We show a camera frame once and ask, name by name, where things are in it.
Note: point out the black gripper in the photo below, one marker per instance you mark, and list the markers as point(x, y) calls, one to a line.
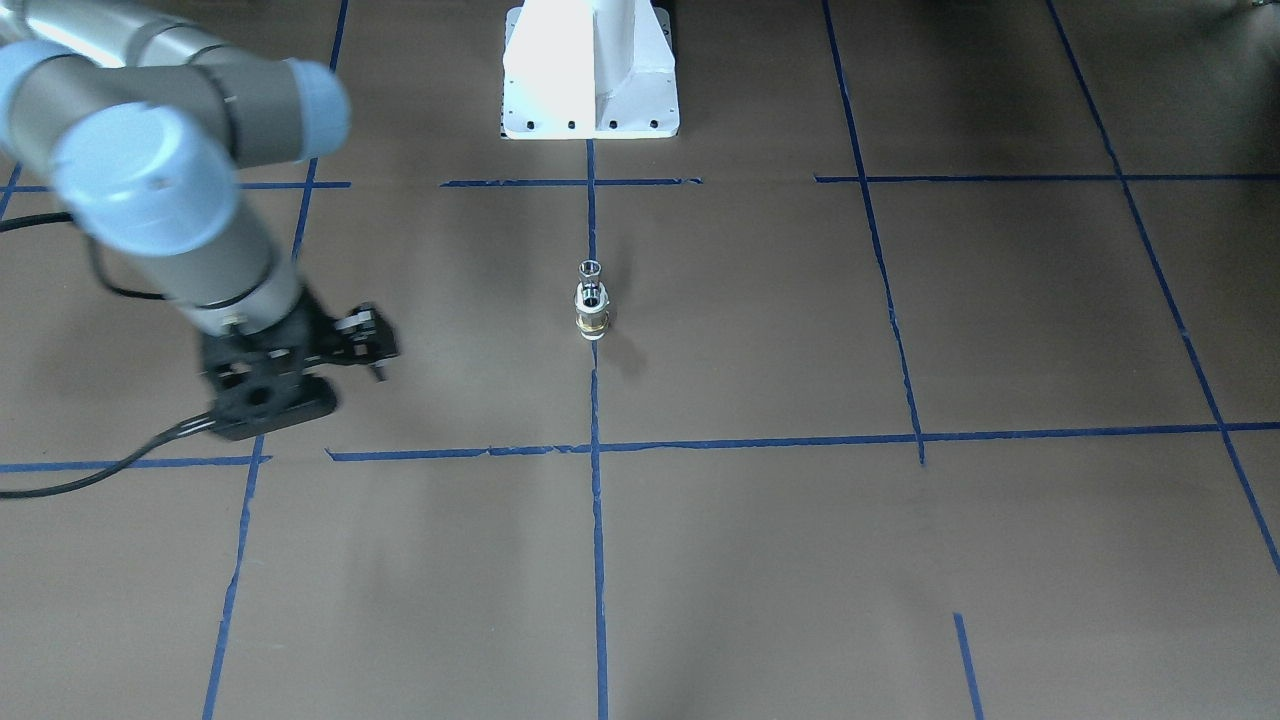
point(303, 323)

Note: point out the chrome angle valve fitting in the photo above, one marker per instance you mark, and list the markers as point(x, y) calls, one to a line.
point(591, 275)

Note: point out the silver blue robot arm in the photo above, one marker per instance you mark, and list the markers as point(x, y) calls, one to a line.
point(140, 122)

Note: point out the brown paper table cover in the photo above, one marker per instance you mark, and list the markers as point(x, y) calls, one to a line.
point(941, 383)

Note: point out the white mount base plate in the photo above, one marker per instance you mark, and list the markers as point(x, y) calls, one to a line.
point(581, 70)

